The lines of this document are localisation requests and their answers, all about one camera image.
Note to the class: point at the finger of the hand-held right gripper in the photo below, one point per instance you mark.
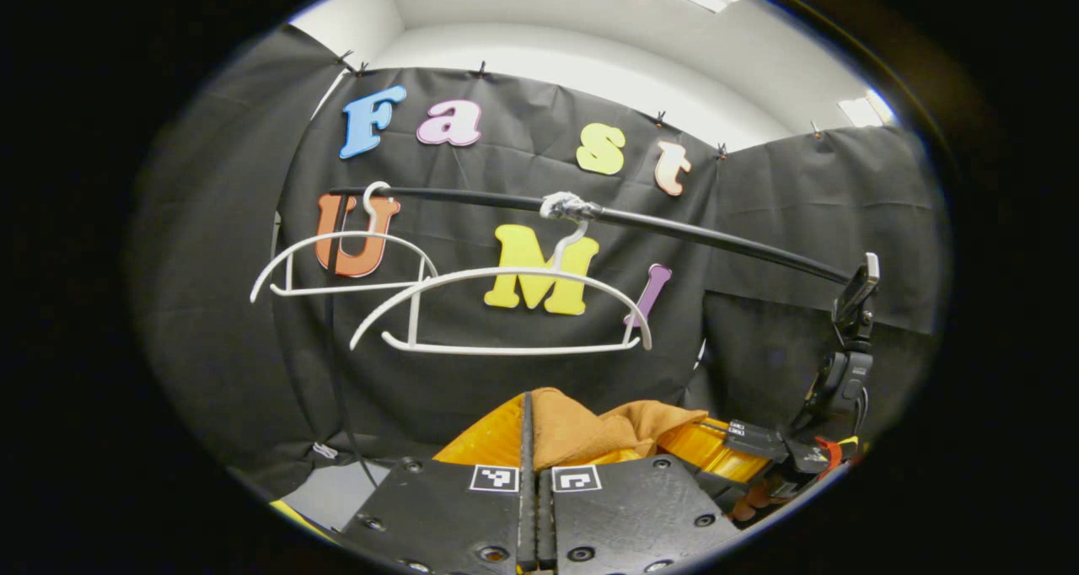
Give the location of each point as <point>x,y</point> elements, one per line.
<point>708,448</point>

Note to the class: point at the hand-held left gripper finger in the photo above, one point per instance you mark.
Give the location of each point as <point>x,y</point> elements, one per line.
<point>546,524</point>
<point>527,516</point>

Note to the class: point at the brown shirt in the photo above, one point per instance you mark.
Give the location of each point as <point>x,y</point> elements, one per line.
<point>573,432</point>

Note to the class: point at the white hanger with taped hook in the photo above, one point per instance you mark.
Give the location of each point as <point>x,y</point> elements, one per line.
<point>506,349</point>

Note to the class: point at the white plastic hanger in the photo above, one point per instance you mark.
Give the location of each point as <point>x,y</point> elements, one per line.
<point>337,288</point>

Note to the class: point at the black backdrop cloth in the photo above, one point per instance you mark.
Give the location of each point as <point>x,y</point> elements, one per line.
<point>801,221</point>

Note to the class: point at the black clothes rail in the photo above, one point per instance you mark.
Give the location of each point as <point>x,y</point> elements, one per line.
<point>716,236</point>

